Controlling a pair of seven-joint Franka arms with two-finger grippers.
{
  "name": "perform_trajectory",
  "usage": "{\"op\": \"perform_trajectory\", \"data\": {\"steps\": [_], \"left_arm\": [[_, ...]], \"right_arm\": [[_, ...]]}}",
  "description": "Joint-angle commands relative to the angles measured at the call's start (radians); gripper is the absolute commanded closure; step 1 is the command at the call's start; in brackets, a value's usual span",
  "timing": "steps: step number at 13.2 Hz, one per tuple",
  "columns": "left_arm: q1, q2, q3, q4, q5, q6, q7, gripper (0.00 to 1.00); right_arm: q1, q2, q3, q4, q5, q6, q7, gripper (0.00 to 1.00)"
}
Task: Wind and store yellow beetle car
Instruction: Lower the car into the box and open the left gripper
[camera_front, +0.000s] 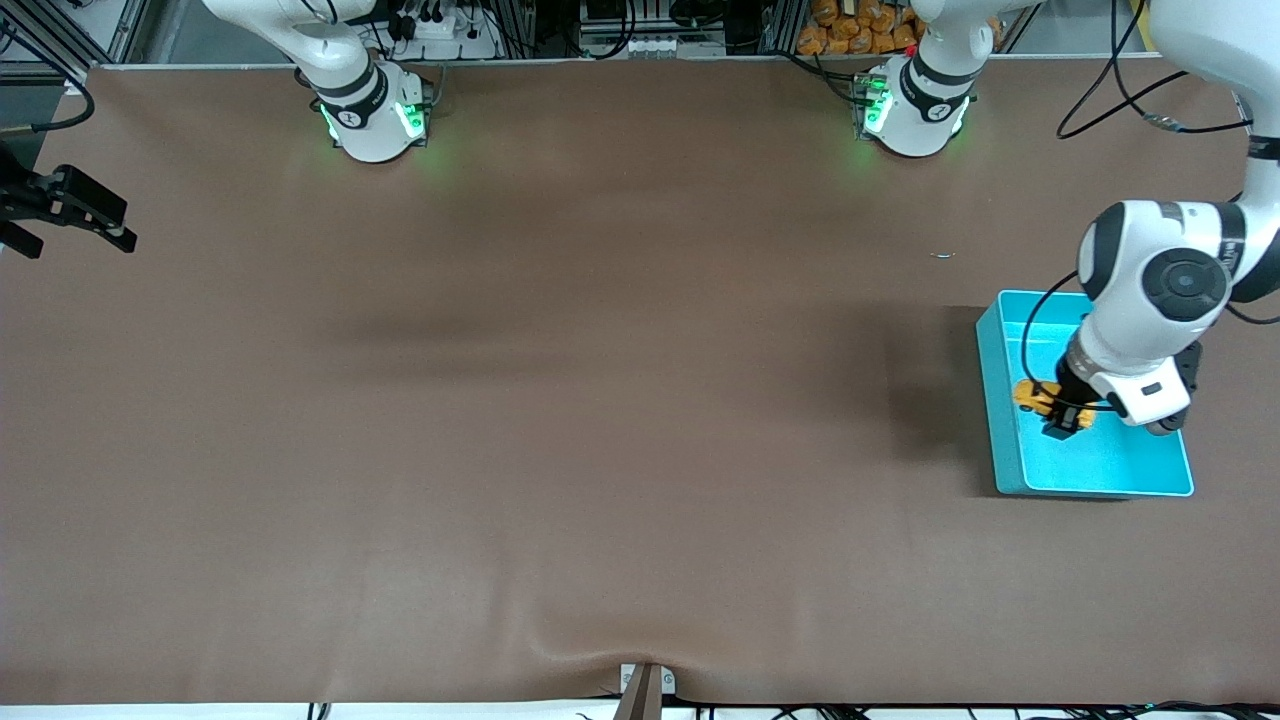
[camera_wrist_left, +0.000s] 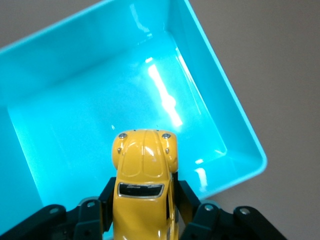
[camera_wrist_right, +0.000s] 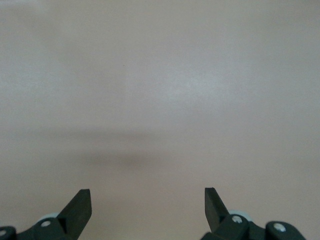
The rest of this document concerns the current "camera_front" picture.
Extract yellow beetle toy car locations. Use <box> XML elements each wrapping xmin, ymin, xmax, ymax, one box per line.
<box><xmin>1012</xmin><ymin>378</ymin><xmax>1098</xmax><ymax>429</ymax></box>

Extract teal plastic bin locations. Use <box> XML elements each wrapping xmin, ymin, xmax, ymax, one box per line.
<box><xmin>975</xmin><ymin>290</ymin><xmax>1196</xmax><ymax>499</ymax></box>

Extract white power strip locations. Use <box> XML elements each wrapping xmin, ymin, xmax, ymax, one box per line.
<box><xmin>398</xmin><ymin>12</ymin><xmax>473</xmax><ymax>43</ymax></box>

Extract orange items box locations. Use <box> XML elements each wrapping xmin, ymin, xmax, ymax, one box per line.
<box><xmin>796</xmin><ymin>0</ymin><xmax>923</xmax><ymax>57</ymax></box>

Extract brown table mat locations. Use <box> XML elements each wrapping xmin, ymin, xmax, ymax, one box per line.
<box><xmin>0</xmin><ymin>55</ymin><xmax>1280</xmax><ymax>707</ymax></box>

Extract grey electronics box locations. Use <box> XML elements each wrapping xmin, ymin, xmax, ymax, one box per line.
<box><xmin>577</xmin><ymin>0</ymin><xmax>729</xmax><ymax>59</ymax></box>

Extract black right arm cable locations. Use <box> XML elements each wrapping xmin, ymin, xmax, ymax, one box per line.
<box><xmin>0</xmin><ymin>25</ymin><xmax>97</xmax><ymax>136</ymax></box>

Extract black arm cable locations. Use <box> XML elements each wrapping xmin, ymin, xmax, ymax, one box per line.
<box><xmin>1020</xmin><ymin>0</ymin><xmax>1253</xmax><ymax>413</ymax></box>
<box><xmin>0</xmin><ymin>25</ymin><xmax>97</xmax><ymax>136</ymax></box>

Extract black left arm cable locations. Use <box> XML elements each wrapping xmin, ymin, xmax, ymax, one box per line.
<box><xmin>1020</xmin><ymin>0</ymin><xmax>1253</xmax><ymax>413</ymax></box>

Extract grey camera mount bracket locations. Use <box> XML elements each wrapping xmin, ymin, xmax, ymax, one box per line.
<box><xmin>612</xmin><ymin>662</ymin><xmax>678</xmax><ymax>720</ymax></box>

